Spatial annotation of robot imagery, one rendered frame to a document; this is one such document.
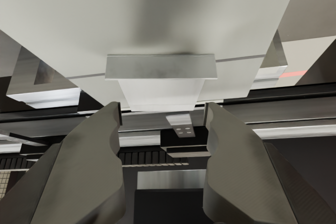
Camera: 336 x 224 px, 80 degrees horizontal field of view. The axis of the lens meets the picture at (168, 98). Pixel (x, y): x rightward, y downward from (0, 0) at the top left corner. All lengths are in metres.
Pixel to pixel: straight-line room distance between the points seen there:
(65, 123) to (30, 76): 0.28
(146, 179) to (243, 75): 0.16
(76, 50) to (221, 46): 0.11
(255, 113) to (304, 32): 0.21
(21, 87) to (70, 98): 0.07
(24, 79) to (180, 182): 0.27
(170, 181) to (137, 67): 0.15
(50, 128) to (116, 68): 0.51
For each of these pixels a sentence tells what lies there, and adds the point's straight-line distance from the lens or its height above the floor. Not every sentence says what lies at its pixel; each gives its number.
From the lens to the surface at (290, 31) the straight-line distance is 0.39.
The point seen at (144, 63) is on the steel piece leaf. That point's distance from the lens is 0.16.
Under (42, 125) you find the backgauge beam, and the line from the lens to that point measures 0.67.
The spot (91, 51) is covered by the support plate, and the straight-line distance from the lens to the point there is 0.17.
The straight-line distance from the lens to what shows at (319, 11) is 0.38.
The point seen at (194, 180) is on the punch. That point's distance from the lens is 0.26.
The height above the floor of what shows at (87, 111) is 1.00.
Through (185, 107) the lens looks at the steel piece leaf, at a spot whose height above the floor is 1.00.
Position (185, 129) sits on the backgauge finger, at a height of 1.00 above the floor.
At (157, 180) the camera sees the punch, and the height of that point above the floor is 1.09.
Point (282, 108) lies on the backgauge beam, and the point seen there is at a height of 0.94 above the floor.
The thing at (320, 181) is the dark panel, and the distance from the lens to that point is 0.83.
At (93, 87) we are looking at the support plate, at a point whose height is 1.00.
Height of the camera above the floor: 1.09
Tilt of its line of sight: 23 degrees down
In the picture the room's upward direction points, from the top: 179 degrees clockwise
